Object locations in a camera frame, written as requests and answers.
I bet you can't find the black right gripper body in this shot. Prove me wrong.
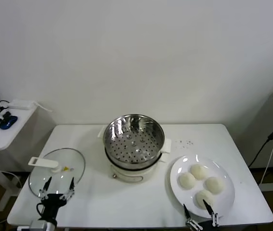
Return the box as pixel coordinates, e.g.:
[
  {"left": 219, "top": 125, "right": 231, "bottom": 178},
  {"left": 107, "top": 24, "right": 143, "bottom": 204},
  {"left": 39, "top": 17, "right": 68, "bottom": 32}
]
[{"left": 195, "top": 220, "right": 218, "bottom": 231}]

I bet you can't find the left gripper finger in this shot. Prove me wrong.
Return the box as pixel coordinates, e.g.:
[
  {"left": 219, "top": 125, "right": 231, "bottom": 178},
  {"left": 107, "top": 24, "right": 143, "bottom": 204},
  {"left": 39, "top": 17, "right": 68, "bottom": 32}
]
[
  {"left": 59, "top": 177, "right": 76, "bottom": 201},
  {"left": 39, "top": 177, "right": 53, "bottom": 200}
]

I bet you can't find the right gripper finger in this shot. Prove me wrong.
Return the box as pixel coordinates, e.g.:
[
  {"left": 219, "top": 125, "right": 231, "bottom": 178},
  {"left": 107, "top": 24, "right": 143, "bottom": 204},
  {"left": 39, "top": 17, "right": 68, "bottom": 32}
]
[
  {"left": 203, "top": 199, "right": 220, "bottom": 227},
  {"left": 183, "top": 203, "right": 203, "bottom": 231}
]

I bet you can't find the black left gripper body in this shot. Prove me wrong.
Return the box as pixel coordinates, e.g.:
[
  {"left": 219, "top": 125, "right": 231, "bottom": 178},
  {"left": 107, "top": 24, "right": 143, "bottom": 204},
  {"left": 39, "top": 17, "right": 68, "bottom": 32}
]
[{"left": 39, "top": 193, "right": 67, "bottom": 223}]

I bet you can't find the white steamed baozi bun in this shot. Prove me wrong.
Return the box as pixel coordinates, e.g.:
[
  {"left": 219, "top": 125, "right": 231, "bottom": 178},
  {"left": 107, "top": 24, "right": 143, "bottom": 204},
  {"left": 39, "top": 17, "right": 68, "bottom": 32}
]
[
  {"left": 195, "top": 189, "right": 215, "bottom": 210},
  {"left": 179, "top": 172, "right": 196, "bottom": 190},
  {"left": 204, "top": 177, "right": 225, "bottom": 195},
  {"left": 189, "top": 164, "right": 209, "bottom": 181}
]

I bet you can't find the stainless steel steamer basket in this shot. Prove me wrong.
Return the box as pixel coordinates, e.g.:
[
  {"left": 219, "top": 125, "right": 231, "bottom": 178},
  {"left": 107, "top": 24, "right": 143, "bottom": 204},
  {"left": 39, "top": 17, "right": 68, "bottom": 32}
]
[{"left": 97, "top": 114, "right": 172, "bottom": 169}]

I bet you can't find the white round plate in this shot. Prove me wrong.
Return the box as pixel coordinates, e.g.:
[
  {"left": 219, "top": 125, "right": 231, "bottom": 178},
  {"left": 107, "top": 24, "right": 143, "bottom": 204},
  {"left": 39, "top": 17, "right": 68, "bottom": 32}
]
[{"left": 169, "top": 154, "right": 236, "bottom": 219}]

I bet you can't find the white electric cooker pot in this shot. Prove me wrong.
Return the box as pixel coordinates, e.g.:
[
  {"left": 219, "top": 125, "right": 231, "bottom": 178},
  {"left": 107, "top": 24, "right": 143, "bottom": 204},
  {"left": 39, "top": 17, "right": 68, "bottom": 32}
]
[{"left": 104, "top": 146, "right": 168, "bottom": 185}]

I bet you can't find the white side table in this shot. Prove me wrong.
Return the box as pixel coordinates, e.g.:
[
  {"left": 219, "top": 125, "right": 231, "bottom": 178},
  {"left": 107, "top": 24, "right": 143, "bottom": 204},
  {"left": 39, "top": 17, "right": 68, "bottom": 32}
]
[{"left": 0, "top": 102, "right": 56, "bottom": 212}]

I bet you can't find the blue computer mouse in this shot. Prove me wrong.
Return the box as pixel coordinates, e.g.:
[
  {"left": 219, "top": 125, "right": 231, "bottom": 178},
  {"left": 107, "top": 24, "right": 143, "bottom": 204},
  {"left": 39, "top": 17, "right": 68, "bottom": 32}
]
[{"left": 0, "top": 115, "right": 18, "bottom": 130}]

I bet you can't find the left gripper wire bundle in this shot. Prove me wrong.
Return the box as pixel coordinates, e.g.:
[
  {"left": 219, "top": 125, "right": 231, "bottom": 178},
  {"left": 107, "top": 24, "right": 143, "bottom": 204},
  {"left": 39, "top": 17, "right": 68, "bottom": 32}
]
[{"left": 36, "top": 203, "right": 46, "bottom": 221}]

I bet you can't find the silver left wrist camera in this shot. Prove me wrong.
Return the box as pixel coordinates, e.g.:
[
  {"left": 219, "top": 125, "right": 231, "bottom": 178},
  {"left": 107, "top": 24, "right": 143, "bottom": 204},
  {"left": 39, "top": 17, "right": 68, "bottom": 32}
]
[{"left": 29, "top": 220, "right": 49, "bottom": 231}]

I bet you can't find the glass lid white handle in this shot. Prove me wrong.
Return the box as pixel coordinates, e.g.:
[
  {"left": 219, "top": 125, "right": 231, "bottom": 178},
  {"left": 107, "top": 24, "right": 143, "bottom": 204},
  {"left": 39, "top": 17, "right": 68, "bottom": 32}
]
[{"left": 27, "top": 147, "right": 86, "bottom": 198}]

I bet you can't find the white floor cable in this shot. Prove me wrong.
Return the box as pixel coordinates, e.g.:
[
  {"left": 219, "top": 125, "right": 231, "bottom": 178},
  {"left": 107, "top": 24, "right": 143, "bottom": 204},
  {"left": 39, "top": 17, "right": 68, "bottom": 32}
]
[{"left": 0, "top": 170, "right": 23, "bottom": 188}]

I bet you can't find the white adapter cable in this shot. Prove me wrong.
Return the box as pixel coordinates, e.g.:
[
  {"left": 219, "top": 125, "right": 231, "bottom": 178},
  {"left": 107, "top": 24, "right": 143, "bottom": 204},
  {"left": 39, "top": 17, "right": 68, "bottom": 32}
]
[{"left": 32, "top": 101, "right": 53, "bottom": 113}]

